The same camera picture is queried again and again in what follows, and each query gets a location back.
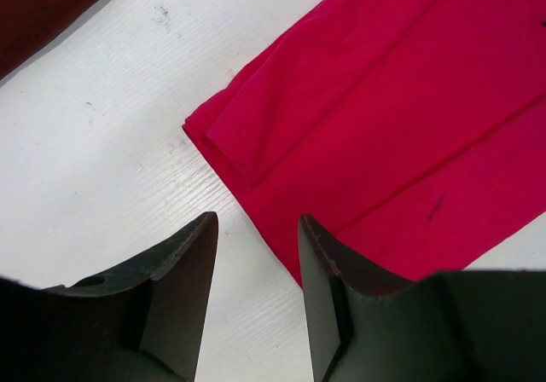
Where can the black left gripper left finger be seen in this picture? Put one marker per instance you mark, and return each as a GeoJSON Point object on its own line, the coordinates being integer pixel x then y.
{"type": "Point", "coordinates": [141, 320]}

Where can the crimson red t-shirt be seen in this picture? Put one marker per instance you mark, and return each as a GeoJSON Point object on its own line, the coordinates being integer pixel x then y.
{"type": "Point", "coordinates": [412, 130]}

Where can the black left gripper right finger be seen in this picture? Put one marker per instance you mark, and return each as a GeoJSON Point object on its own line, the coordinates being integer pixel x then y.
{"type": "Point", "coordinates": [367, 324]}

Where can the dark maroon folded t-shirt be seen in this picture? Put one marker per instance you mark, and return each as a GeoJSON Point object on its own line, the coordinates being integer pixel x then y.
{"type": "Point", "coordinates": [28, 25]}

